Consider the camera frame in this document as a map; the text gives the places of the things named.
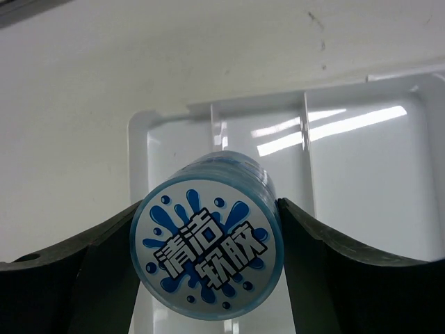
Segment white plastic organizer tray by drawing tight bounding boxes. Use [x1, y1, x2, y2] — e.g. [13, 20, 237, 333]
[128, 72, 444, 333]

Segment small blue cleaning gel jar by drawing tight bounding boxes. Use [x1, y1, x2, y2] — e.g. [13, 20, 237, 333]
[129, 151, 284, 321]

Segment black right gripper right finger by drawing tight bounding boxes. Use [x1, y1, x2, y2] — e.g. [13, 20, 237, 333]
[277, 198, 444, 333]

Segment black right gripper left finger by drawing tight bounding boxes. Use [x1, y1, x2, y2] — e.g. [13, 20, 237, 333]
[1, 205, 140, 333]

